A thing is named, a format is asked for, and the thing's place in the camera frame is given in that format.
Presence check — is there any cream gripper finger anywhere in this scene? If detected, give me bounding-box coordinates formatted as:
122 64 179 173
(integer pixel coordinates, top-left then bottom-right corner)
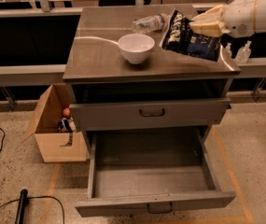
189 21 230 37
198 5 226 21

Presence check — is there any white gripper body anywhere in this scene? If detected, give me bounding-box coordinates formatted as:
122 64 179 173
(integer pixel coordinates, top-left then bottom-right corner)
223 0 257 38

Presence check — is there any blue chip bag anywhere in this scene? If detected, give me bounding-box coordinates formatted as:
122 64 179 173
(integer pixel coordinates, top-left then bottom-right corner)
160 9 220 62

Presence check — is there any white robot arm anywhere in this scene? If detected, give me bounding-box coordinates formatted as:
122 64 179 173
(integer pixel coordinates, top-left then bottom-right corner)
189 0 266 38

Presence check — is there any grey drawer cabinet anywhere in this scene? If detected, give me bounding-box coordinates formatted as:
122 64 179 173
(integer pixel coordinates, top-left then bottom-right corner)
63 4 242 161

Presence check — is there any closed grey top drawer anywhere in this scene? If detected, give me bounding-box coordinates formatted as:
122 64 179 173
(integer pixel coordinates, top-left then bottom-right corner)
70 98 230 131

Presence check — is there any open grey middle drawer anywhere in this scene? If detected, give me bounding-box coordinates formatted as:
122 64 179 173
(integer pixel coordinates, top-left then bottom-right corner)
76 127 235 217

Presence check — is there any small clear sanitizer bottle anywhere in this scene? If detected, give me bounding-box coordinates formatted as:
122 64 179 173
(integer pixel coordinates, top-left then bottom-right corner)
225 43 232 57

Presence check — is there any large clear sanitizer bottle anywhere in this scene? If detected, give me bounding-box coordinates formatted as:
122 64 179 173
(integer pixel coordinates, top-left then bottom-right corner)
235 41 251 63

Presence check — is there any clear plastic water bottle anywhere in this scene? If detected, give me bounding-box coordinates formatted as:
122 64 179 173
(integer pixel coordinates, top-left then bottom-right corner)
132 13 169 34

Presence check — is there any white bowl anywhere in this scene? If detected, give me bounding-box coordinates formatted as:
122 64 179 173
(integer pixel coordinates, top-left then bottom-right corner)
118 34 155 64

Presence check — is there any orange fruit in box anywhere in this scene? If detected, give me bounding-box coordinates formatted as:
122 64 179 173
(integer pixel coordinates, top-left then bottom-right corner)
63 107 71 119

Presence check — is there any cardboard box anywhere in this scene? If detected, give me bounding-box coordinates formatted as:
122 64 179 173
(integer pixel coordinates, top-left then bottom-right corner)
22 83 88 162

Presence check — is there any grey metal railing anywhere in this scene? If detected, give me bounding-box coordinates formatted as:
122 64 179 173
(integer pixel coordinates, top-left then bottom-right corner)
0 58 266 87

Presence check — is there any black cylindrical floor device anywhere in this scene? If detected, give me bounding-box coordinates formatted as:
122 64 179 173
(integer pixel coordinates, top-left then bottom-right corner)
15 189 29 224

